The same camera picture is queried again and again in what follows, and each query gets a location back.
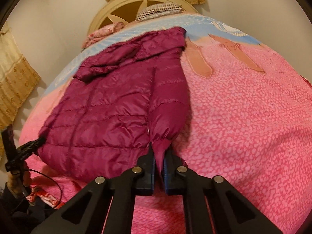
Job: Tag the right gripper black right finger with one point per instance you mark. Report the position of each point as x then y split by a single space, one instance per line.
212 205

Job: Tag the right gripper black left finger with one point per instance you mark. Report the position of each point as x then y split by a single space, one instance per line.
104 205

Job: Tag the magenta puffer jacket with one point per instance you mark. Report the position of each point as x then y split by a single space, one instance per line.
130 98

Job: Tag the person's left hand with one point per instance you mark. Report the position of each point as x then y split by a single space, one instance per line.
14 183

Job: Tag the beige curtain side window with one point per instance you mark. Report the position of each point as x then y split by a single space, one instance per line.
18 78

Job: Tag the pink and blue bedspread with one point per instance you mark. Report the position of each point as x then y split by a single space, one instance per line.
249 117

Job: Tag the folded pink floral blanket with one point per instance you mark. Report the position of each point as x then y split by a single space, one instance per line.
102 33

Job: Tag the striped pillow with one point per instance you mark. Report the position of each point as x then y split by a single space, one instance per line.
158 10

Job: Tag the cream arched headboard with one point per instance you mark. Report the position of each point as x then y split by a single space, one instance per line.
126 10

